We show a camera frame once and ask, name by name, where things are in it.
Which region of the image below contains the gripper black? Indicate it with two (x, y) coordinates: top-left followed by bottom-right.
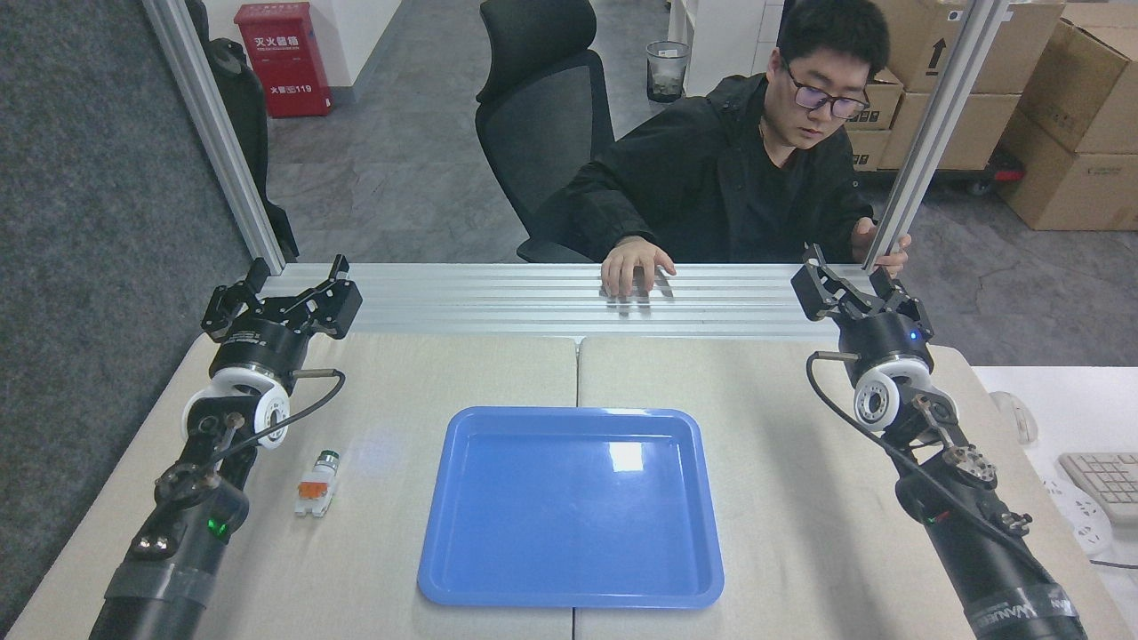
(201, 254), (364, 377)
(790, 244), (936, 382)

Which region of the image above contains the blue plastic tray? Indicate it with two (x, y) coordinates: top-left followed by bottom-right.
(417, 406), (725, 611)

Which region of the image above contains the person's left hand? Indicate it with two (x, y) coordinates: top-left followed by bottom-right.
(851, 218), (913, 278)

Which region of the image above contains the person's right hand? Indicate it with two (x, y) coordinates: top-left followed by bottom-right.
(600, 235), (677, 300)

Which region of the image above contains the small printed cardboard box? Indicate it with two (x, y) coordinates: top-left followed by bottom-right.
(846, 129), (893, 172)
(845, 69), (905, 132)

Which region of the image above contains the person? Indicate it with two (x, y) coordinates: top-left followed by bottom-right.
(531, 0), (892, 266)

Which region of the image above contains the wide cardboard box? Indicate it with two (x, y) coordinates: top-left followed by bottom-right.
(880, 92), (1022, 172)

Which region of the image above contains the white computer mouse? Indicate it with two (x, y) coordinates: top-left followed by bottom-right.
(990, 391), (1039, 445)

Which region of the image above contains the red fire extinguisher box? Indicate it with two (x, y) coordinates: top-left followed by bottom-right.
(234, 2), (334, 119)

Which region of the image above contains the white cabinet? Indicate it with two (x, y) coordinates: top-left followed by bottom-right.
(667, 0), (788, 99)

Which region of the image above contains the grey mesh waste bin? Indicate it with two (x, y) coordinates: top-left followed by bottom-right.
(645, 40), (692, 104)

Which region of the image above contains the large cardboard box with arrow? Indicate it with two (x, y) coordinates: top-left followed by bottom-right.
(876, 0), (1066, 95)

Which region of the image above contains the white keyboard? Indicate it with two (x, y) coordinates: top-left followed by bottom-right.
(1058, 452), (1138, 525)

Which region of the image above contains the black mesh office chair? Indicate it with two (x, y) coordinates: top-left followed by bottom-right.
(474, 0), (616, 264)

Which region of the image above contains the white power strip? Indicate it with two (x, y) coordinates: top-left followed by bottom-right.
(1040, 476), (1114, 558)

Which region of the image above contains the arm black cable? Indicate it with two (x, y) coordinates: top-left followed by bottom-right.
(210, 367), (348, 468)
(805, 350), (1059, 588)

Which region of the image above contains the silver aluminium rail bed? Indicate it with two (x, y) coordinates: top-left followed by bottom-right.
(233, 262), (877, 340)

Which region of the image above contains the white orange switch part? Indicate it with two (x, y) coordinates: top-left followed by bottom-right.
(294, 450), (341, 519)

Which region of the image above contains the silver aluminium post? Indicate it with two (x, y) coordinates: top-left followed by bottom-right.
(864, 0), (1014, 272)
(142, 0), (287, 275)

